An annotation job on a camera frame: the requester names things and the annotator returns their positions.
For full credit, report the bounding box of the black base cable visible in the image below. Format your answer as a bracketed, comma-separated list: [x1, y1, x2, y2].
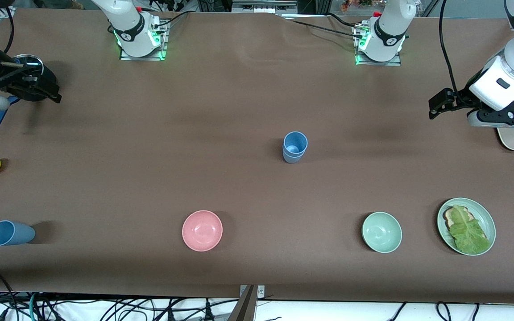
[152, 11, 191, 34]
[290, 20, 365, 38]
[326, 12, 362, 28]

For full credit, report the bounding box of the glass lid blue knob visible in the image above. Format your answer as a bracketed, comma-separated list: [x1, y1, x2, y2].
[14, 54, 45, 76]

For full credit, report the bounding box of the green plate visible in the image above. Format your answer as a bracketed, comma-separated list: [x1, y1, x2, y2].
[437, 198, 497, 256]

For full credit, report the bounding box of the metal table bracket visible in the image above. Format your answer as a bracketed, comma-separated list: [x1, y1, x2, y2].
[239, 284, 265, 299]

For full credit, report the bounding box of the metal frame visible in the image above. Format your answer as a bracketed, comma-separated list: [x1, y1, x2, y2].
[232, 0, 298, 14]

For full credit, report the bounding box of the pink bowl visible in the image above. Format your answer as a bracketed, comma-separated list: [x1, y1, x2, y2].
[182, 210, 224, 252]

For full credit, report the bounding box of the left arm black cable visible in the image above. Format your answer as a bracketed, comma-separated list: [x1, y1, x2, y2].
[438, 0, 459, 94]

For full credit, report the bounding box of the toasted bread slice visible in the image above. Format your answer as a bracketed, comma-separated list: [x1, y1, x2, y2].
[443, 206, 476, 230]

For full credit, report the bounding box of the black saucepan blue handle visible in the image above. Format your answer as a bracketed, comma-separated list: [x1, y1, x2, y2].
[0, 60, 57, 132]

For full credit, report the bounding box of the brown bar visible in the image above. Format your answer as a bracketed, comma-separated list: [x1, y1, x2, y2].
[227, 285, 257, 321]

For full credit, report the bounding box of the green lettuce leaf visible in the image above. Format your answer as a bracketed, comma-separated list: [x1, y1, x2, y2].
[449, 205, 492, 255]

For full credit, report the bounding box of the blue cup holding paper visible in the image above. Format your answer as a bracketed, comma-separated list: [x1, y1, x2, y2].
[282, 148, 306, 164]

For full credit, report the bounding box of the green bowl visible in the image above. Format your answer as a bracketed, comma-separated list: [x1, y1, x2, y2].
[361, 211, 403, 254]

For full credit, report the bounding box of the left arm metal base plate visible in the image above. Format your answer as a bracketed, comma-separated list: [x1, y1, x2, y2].
[355, 27, 402, 66]

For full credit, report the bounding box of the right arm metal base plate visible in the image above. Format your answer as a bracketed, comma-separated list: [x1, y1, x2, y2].
[119, 20, 168, 61]

